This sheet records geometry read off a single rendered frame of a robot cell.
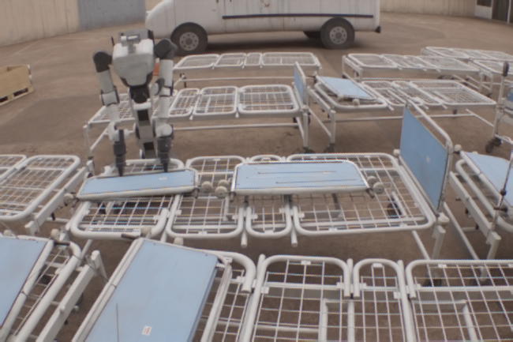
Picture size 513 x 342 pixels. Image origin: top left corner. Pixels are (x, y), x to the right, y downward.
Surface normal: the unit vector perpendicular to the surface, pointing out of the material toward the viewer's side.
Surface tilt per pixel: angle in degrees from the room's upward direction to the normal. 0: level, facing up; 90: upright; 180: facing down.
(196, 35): 90
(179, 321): 7
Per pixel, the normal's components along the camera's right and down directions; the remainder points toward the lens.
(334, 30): 0.11, 0.45
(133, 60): 0.18, 0.25
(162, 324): 0.09, -0.88
